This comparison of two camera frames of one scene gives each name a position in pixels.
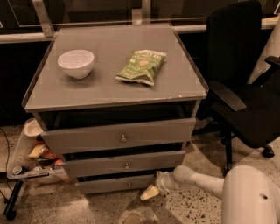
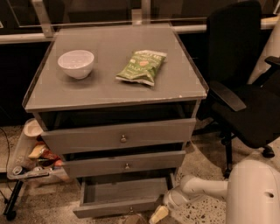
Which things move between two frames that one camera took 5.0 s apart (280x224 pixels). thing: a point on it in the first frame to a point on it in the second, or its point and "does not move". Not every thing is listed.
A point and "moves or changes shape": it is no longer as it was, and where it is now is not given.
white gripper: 164,181 to 172,199
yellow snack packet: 36,150 does not move
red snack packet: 47,153 does not move
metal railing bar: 45,31 does not move
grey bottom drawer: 136,184 moves or changes shape
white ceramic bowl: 77,63 does not move
